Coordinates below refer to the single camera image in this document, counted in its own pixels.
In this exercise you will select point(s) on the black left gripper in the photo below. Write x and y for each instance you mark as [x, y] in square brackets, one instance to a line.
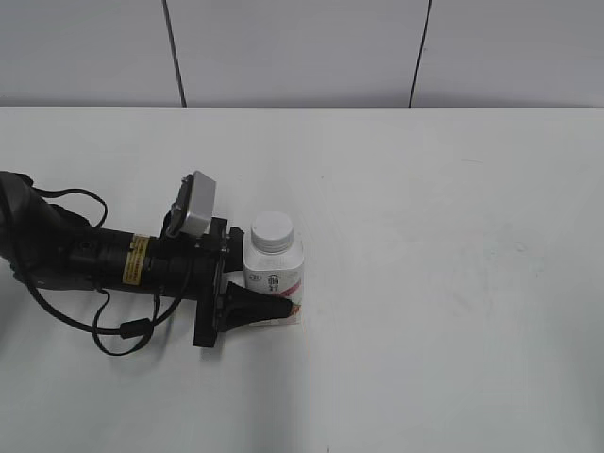
[240, 306]

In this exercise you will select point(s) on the white square yogurt drink bottle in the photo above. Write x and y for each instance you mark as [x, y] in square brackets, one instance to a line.
[279, 274]

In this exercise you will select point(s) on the white ribbed screw cap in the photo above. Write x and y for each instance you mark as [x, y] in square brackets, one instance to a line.
[272, 232]

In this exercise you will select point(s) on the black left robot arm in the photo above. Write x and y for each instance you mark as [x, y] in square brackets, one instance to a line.
[51, 248]

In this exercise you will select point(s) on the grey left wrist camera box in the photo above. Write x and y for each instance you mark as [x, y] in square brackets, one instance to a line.
[192, 211]

